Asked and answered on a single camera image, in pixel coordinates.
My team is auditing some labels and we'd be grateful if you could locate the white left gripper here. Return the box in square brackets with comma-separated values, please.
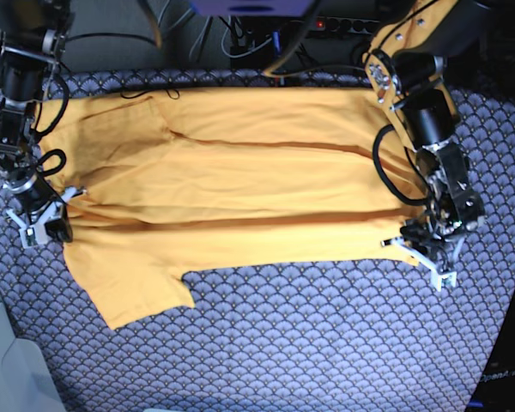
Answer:
[380, 227, 466, 292]

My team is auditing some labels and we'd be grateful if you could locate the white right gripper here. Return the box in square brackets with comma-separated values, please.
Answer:
[6, 186, 87, 248]

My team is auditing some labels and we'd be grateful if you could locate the yellow T-shirt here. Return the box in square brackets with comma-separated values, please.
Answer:
[39, 88, 421, 329]

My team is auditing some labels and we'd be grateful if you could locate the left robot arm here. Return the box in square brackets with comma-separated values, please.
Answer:
[363, 1, 494, 291]

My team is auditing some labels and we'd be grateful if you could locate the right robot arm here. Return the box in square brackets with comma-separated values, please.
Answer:
[0, 1, 82, 248]

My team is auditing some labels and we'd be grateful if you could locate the grey white furniture corner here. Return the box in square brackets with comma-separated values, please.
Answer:
[0, 296, 65, 411]

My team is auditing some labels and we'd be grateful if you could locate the black OpenArm box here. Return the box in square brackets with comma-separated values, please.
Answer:
[466, 291, 515, 411]

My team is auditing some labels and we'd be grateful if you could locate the blue box overhead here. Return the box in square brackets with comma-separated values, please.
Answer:
[190, 0, 313, 17]

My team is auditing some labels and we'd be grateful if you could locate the black cable bundle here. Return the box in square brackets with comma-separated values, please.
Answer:
[136, 0, 370, 87]

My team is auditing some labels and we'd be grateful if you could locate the black power strip red switch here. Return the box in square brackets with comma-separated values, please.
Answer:
[310, 16, 379, 38]

